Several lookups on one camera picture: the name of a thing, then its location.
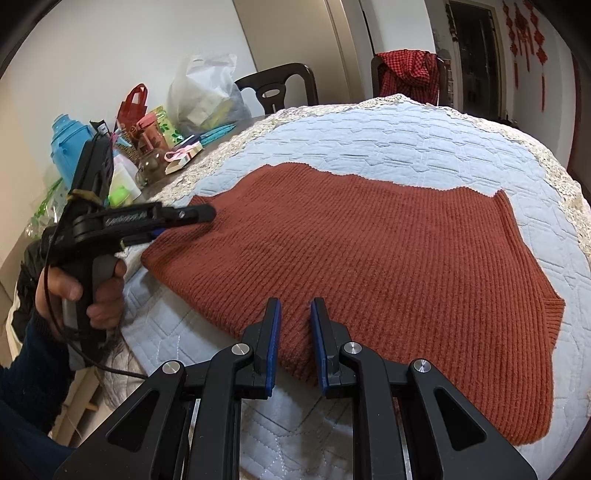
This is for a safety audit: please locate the clear bag with green print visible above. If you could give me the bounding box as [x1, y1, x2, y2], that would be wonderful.
[27, 179, 66, 237]

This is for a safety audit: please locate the light blue quilted table cover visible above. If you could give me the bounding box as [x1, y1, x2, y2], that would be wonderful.
[99, 92, 591, 480]

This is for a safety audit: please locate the blue water bottle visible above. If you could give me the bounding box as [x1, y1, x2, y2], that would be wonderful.
[48, 115, 95, 178]

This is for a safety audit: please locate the small cream box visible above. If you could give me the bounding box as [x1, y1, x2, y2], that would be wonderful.
[165, 143, 204, 175]

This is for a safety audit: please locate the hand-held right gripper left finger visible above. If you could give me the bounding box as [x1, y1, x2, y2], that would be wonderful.
[54, 298, 282, 480]

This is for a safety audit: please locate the red checked garment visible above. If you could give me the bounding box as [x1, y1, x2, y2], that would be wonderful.
[376, 48, 439, 104]

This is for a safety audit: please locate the dark wooden chair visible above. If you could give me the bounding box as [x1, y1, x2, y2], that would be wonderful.
[370, 51, 450, 109]
[235, 63, 320, 116]

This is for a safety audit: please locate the black cable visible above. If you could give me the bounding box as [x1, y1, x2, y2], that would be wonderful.
[39, 222, 151, 380]

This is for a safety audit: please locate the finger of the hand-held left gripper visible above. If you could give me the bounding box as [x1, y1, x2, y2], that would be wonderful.
[119, 227, 163, 247]
[150, 204, 217, 228]

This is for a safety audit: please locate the white plastic bag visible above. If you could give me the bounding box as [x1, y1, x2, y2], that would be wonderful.
[166, 53, 245, 137]

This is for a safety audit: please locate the white plastic bottle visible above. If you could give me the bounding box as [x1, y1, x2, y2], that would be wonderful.
[108, 156, 141, 199]

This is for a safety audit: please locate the rust knit sweater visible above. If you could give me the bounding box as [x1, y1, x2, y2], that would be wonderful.
[141, 161, 566, 446]

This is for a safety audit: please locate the light wooden crate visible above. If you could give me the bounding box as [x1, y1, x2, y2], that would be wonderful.
[50, 364, 112, 446]

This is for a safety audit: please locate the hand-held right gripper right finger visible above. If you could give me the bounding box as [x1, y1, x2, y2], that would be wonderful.
[310, 298, 539, 480]

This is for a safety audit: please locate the red knot wall ornament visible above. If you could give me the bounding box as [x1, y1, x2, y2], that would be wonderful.
[510, 4, 535, 89]
[533, 30, 551, 108]

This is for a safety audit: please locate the person's left forearm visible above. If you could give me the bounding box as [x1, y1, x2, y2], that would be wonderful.
[0, 305, 81, 467]

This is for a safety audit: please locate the person's left hand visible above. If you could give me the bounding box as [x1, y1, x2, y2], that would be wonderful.
[36, 259, 127, 330]

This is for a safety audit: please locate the red gift bag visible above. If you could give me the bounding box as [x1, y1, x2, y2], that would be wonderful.
[115, 84, 149, 132]

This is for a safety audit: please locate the green patterned packet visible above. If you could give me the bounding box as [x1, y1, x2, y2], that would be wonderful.
[148, 106, 185, 144]

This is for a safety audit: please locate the black plastic bag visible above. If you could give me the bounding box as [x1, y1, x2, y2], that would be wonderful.
[11, 240, 48, 342]

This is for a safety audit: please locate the dark entrance door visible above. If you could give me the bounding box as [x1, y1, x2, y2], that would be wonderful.
[445, 0, 507, 123]

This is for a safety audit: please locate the clear glass jar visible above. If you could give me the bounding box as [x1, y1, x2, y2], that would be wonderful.
[136, 150, 167, 188]

